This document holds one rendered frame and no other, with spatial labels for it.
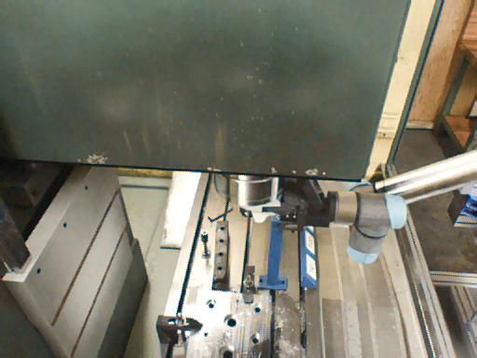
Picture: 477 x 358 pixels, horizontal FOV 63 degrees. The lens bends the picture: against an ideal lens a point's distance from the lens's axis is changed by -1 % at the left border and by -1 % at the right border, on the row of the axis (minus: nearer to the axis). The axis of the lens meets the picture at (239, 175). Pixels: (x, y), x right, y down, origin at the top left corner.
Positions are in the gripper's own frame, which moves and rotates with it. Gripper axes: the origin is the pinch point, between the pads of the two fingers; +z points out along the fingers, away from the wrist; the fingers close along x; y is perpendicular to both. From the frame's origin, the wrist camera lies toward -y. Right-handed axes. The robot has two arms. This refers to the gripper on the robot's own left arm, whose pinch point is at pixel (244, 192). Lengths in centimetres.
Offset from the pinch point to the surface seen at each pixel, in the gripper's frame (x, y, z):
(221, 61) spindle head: -12.5, -36.3, 3.3
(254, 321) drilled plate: -3.5, 47.8, -4.8
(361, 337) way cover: 8, 71, -43
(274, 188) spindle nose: -6.0, -7.3, -6.3
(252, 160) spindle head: -12.5, -19.0, -1.8
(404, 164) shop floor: 206, 144, -122
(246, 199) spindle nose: -8.0, -5.8, -0.9
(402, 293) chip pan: 32, 78, -64
